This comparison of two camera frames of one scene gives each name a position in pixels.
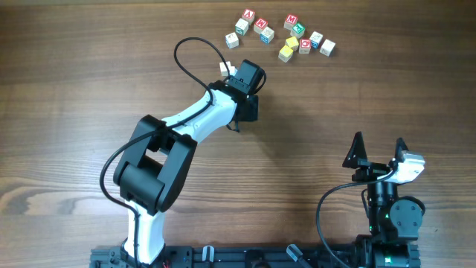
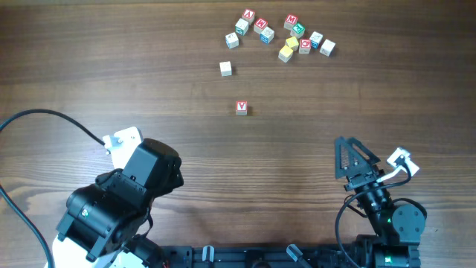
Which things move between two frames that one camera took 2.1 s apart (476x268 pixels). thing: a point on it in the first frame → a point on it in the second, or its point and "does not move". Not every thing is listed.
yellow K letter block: [291, 42] does not move
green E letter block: [297, 30] does not move
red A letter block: [248, 15] does not move
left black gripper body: [253, 115] → [174, 182]
